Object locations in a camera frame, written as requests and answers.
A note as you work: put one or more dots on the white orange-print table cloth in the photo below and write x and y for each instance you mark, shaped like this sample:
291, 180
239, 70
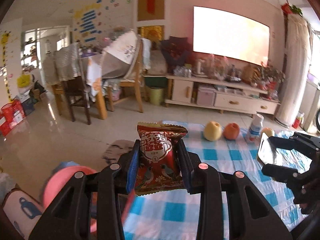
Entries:
93, 75

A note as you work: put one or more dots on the white grey draped cloth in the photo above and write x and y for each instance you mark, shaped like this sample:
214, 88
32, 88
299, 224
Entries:
120, 55

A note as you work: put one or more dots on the gold red wall hanging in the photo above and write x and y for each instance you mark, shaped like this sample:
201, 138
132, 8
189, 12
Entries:
151, 0

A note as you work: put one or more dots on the white yogurt bottle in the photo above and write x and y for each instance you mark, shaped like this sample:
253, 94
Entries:
256, 127

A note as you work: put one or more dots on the light wooden chair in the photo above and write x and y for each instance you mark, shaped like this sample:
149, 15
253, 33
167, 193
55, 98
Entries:
130, 87

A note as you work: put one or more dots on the blue yellow wall stickers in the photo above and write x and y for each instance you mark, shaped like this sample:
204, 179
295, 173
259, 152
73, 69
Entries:
87, 22

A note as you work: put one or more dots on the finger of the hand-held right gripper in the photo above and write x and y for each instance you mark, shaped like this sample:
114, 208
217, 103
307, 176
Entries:
280, 173
287, 140

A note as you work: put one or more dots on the cream curtain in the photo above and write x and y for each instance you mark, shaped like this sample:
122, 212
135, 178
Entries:
292, 67

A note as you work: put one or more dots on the beige blue-printed stool cover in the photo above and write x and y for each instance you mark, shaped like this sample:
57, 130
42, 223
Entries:
22, 205

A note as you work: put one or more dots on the red flower decoration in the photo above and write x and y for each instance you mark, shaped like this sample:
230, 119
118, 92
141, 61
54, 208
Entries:
291, 8

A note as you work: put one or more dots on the dark blue flower bouquet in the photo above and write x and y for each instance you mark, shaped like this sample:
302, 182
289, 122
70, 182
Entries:
175, 52

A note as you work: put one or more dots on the pink plastic bin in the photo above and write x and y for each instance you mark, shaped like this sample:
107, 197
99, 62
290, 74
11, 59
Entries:
65, 177

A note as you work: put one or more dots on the grey lace chair cover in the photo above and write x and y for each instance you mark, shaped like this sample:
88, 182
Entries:
66, 60

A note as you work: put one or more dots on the silver foil packet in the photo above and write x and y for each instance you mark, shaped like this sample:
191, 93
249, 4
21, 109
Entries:
272, 152

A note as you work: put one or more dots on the red patterned snack packet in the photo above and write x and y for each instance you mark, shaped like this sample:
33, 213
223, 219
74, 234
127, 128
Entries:
157, 160

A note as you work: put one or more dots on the cream TV cabinet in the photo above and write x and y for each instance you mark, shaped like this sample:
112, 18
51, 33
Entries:
235, 102

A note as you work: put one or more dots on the white ink-patterned cushion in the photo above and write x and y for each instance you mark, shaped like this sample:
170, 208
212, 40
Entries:
117, 150

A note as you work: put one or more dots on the gold framed picture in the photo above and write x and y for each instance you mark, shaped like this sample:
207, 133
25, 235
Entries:
151, 32

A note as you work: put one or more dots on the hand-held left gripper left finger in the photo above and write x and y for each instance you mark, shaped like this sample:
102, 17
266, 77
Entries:
132, 165

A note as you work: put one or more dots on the green waste bin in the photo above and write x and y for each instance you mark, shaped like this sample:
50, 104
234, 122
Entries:
156, 95

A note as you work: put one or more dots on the dark wooden chair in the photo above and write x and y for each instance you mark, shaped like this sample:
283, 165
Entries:
75, 97

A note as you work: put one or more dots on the pink storage box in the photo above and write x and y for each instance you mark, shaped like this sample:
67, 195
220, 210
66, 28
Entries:
206, 95

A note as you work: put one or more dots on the yellow apple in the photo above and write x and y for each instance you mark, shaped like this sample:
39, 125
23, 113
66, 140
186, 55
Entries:
268, 131
212, 130

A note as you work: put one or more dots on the yellow bag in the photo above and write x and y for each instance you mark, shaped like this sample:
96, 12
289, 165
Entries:
23, 81

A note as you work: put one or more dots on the television screen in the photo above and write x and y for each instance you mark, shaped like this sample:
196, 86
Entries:
230, 32

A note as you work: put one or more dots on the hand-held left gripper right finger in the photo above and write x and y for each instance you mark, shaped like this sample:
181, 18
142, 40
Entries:
183, 167

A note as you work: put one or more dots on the beige pillow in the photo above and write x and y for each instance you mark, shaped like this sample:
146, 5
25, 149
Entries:
157, 62

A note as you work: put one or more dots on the blue white checked tablecloth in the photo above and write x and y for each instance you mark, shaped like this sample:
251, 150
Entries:
225, 161

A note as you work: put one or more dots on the red apple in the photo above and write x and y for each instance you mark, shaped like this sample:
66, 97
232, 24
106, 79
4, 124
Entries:
231, 130

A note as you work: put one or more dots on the white appliance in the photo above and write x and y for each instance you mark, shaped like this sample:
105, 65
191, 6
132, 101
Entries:
310, 105

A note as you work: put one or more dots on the artificial flowers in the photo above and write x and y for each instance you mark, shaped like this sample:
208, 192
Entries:
270, 75

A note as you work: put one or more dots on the giraffe height chart sticker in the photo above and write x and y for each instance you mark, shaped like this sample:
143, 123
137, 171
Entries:
6, 55

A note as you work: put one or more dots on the display shelf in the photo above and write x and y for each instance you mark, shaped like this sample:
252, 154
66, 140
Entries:
31, 52

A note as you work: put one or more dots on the red gift boxes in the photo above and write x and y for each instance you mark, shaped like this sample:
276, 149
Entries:
11, 116

